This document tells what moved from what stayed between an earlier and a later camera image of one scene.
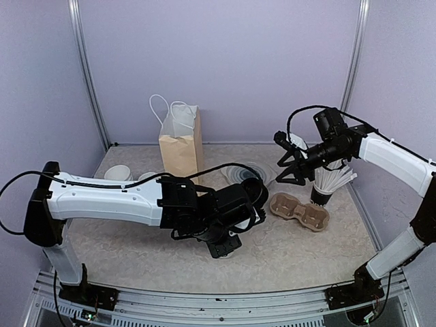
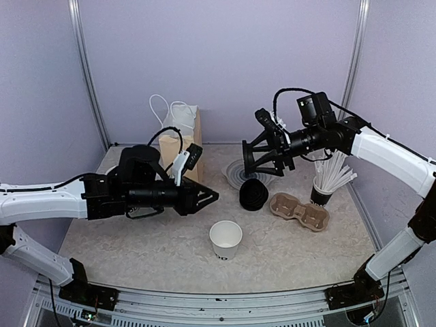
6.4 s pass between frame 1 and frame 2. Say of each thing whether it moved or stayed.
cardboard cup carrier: stayed
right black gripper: moved
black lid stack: stayed
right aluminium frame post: stayed
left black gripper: moved
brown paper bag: stayed
